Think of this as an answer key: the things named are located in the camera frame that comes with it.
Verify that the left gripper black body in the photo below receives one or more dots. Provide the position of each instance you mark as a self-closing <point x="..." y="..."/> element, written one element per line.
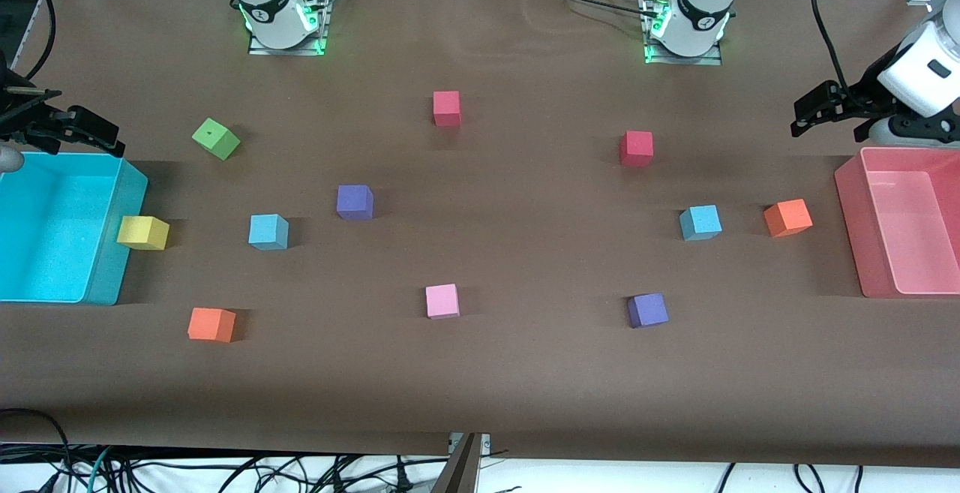
<point x="860" y="97"/>

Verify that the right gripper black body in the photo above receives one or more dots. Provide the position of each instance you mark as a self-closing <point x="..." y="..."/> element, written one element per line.
<point x="16" y="112"/>

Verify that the light blue foam block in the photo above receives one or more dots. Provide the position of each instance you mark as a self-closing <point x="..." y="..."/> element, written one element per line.
<point x="268" y="230"/>
<point x="700" y="223"/>

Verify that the orange foam block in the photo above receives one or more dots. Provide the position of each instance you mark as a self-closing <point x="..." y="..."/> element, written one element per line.
<point x="787" y="217"/>
<point x="210" y="324"/>

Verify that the cyan plastic bin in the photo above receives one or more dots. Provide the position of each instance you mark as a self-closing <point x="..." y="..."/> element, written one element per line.
<point x="52" y="230"/>

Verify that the yellow foam block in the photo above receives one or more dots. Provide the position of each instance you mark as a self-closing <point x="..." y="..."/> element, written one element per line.
<point x="142" y="232"/>

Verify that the green foam block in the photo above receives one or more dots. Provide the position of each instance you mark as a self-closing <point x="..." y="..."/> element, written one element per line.
<point x="216" y="139"/>

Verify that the pink plastic bin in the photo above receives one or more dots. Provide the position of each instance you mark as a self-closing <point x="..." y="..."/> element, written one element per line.
<point x="915" y="230"/>

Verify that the red foam block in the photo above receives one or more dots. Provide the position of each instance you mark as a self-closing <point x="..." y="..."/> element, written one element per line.
<point x="447" y="106"/>
<point x="636" y="148"/>

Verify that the purple foam block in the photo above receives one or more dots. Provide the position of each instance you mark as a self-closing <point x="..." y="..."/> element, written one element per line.
<point x="647" y="310"/>
<point x="354" y="202"/>

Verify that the pink foam block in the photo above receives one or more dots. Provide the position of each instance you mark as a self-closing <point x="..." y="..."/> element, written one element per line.
<point x="442" y="301"/>

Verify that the dark metal pole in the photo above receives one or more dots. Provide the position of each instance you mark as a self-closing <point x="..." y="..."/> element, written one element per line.
<point x="459" y="474"/>

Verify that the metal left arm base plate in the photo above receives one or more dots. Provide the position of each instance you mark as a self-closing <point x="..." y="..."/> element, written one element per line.
<point x="709" y="60"/>

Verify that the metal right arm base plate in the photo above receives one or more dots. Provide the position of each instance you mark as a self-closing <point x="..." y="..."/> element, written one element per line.
<point x="300" y="49"/>

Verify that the small metal bracket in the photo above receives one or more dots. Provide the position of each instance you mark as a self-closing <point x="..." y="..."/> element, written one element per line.
<point x="484" y="442"/>

